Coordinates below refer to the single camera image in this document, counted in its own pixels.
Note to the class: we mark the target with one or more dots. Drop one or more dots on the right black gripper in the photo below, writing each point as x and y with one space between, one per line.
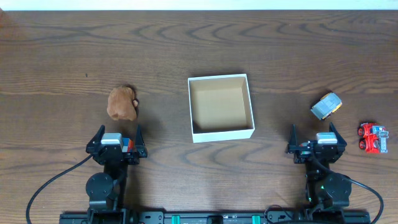
316 155

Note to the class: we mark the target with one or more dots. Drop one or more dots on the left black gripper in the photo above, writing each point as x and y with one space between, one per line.
115 155

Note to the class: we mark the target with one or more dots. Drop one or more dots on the multicolour puzzle cube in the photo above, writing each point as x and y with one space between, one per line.
128 145

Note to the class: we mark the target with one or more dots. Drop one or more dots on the yellow grey toy truck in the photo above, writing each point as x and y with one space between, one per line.
327 105

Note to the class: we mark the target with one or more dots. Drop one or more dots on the red toy fire truck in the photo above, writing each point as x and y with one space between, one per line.
373 138

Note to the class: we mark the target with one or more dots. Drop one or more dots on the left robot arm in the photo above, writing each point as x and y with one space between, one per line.
106 189

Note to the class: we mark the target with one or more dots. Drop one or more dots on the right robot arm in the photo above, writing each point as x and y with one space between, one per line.
326 191

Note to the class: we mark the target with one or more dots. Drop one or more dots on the brown plush toy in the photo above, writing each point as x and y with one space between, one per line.
122 104

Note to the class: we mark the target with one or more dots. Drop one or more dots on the white cardboard box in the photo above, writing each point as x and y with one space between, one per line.
220 108

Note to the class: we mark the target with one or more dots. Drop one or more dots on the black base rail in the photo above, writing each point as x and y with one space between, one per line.
270 216

